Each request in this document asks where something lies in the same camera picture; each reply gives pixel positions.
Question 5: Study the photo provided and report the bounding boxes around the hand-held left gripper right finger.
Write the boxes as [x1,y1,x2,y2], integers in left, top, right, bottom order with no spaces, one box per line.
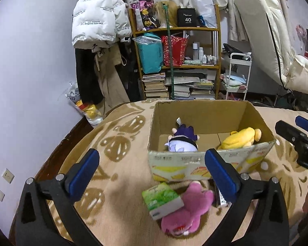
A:
[203,148,290,246]

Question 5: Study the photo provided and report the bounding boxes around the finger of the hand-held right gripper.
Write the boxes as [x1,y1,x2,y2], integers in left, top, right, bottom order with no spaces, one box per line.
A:
[275,120,308,146]
[295,115,308,135]

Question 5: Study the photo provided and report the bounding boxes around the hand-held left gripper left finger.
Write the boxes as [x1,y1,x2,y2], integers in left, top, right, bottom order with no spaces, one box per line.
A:
[15,148,100,246]

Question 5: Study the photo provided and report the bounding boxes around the black packet with white label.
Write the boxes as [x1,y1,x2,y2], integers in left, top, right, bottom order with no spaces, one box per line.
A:
[213,182,233,208]

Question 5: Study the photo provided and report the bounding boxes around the magenta plush toy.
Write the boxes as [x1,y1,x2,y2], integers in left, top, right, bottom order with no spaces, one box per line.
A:
[160,181,215,237]

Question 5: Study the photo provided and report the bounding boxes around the green tissue pack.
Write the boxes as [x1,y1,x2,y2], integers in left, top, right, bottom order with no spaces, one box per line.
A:
[142,182,184,221]

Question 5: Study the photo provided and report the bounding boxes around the printed cardboard box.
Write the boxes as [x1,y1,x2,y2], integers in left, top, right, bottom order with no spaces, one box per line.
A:
[147,100,277,183]

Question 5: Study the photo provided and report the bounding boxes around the yellow plush toy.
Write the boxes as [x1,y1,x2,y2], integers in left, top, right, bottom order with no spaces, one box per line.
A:
[218,128,262,149]

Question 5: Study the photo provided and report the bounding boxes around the beige patterned blanket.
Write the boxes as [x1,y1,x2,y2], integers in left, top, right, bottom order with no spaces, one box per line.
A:
[47,100,308,246]

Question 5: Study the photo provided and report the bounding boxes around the purple-haired plush doll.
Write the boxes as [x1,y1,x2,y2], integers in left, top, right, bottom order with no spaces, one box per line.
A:
[165,117,201,152]

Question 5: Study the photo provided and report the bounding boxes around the plastic bag of toys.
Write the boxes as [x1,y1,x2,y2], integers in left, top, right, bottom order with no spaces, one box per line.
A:
[65,82,106,128]

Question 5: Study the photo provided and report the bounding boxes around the white trolley cart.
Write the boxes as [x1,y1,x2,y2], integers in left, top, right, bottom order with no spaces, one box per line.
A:
[222,52,252,101]

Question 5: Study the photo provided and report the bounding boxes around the pile of magazines and books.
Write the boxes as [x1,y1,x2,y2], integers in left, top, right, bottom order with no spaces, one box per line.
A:
[164,69,216,100]

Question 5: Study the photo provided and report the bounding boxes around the black hanging pants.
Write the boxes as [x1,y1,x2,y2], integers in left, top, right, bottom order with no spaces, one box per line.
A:
[75,47,104,105]

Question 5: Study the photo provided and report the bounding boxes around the cream folding sofa chair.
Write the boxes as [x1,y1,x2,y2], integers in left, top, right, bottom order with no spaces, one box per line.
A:
[233,0,308,95]

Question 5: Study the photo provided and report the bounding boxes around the beige hanging coat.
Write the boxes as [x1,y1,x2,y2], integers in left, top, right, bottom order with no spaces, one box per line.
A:
[94,41,131,116]

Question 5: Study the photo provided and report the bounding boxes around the row of small cosmetic bottles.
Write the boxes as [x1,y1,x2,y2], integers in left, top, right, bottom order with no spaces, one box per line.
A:
[199,47,218,66]

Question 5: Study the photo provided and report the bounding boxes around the stack of old books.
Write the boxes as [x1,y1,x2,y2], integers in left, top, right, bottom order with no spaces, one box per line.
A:
[142,72,170,99]

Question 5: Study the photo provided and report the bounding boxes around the dark hanging clothing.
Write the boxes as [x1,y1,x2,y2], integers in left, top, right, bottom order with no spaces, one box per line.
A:
[118,41,144,101]

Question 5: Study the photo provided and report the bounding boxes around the green pole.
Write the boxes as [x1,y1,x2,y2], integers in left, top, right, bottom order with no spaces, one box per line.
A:
[162,2,175,100]

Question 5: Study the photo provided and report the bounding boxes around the red gift bag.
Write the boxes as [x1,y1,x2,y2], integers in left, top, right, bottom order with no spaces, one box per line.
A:
[161,34,188,67]

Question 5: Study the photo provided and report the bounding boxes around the teal bag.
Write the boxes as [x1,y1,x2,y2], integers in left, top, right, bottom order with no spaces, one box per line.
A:
[137,33,164,74]

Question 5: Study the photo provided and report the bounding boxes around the clear plastic bag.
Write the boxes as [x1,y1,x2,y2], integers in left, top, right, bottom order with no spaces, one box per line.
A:
[192,0,218,28]

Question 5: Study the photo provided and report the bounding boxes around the black box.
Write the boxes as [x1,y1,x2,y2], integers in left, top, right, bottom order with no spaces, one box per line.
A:
[177,8,199,27]

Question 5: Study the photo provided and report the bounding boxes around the wooden shelf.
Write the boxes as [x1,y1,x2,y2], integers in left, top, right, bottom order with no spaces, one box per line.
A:
[128,4,222,100]

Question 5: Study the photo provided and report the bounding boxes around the white puffer jacket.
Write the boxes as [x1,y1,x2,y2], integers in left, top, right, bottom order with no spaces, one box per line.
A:
[71,0,132,49]

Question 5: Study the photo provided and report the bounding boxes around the blonde wig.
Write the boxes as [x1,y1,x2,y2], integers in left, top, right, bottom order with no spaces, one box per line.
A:
[154,1,181,28]

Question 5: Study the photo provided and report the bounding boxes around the cartoon printed bag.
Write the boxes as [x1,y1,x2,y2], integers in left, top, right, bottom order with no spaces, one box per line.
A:
[130,0,161,30]

